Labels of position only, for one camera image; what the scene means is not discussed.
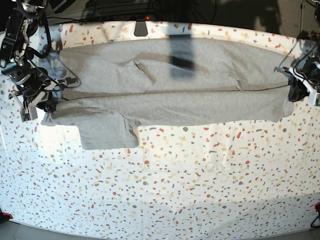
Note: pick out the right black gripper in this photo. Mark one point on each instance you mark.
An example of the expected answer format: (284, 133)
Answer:
(30, 82)

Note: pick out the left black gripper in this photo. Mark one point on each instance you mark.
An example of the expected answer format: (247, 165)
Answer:
(310, 71)

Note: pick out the grey T-shirt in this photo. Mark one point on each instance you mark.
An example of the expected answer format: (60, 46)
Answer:
(166, 82)

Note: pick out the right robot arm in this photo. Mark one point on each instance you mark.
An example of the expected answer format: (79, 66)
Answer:
(24, 21)

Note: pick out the black power strip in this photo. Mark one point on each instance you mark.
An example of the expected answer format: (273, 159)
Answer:
(135, 17)

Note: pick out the terrazzo pattern table cover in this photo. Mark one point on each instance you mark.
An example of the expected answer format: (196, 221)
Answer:
(239, 180)

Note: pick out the red corner clamp right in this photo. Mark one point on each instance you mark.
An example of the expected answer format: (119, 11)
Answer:
(315, 224)

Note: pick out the red corner clamp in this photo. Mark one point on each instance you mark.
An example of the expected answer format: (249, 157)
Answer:
(4, 217)
(315, 224)

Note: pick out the red corner clamp left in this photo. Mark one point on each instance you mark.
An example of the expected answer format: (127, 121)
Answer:
(4, 217)

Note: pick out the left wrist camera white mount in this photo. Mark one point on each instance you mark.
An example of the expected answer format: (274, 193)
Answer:
(291, 73)

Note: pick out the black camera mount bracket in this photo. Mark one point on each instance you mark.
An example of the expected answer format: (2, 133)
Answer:
(140, 29)

